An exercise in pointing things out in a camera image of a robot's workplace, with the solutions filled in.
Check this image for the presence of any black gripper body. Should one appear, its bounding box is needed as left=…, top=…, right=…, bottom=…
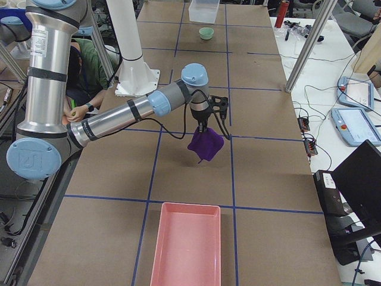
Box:
left=190, top=101, right=213, bottom=125

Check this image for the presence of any purple microfiber cloth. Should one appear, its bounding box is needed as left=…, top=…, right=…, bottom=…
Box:
left=187, top=128, right=224, bottom=161

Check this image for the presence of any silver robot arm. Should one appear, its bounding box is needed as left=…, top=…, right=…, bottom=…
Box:
left=7, top=1, right=212, bottom=180

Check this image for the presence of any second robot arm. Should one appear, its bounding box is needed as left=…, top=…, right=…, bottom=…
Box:
left=1, top=16, right=31, bottom=46

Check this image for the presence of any black desktop computer box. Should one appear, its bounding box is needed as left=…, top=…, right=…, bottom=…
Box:
left=313, top=170, right=347, bottom=217

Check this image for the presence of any green ceramic bowl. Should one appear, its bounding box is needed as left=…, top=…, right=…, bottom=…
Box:
left=199, top=27, right=214, bottom=41

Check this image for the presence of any upper orange connector board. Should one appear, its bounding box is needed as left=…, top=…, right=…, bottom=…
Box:
left=297, top=107, right=310, bottom=133

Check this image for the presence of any orange connector board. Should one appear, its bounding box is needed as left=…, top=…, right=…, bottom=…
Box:
left=297, top=107, right=310, bottom=133
left=302, top=133, right=318, bottom=158

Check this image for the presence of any clear plastic bin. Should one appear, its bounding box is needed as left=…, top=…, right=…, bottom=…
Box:
left=188, top=0, right=220, bottom=24

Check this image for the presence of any lower orange connector board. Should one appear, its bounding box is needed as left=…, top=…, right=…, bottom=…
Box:
left=302, top=133, right=318, bottom=158

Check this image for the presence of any person in green shirt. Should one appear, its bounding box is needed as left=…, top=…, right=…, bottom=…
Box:
left=64, top=38, right=109, bottom=122

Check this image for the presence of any pink plastic tray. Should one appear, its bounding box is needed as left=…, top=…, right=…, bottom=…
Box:
left=150, top=202, right=221, bottom=285

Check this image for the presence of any white side table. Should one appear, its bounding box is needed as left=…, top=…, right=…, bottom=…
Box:
left=268, top=16, right=381, bottom=286

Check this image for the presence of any red cylinder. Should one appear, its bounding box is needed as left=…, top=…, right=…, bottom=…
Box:
left=274, top=0, right=289, bottom=29

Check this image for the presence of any lower teach pendant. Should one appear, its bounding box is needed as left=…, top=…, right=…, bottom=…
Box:
left=331, top=107, right=380, bottom=147

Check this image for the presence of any teach pendant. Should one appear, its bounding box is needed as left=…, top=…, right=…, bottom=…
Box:
left=331, top=107, right=380, bottom=147
left=337, top=76, right=374, bottom=111

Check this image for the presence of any upper teach pendant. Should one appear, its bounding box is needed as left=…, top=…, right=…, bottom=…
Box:
left=337, top=76, right=374, bottom=111

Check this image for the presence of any black monitor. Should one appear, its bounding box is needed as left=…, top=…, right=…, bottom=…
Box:
left=332, top=139, right=380, bottom=223

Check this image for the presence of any grey office chair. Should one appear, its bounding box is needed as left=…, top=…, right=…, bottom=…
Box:
left=334, top=1, right=380, bottom=39

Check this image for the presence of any black monitor stand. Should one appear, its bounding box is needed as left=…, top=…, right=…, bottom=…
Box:
left=324, top=214, right=380, bottom=266

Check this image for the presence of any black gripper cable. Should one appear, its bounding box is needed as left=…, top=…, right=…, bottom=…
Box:
left=139, top=89, right=232, bottom=141

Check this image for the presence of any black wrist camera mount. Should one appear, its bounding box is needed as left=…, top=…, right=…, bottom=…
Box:
left=210, top=95, right=229, bottom=120

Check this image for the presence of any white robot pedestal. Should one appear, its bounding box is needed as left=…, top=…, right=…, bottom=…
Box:
left=107, top=0, right=160, bottom=97

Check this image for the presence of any aluminium frame post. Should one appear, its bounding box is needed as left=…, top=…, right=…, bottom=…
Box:
left=285, top=0, right=337, bottom=93

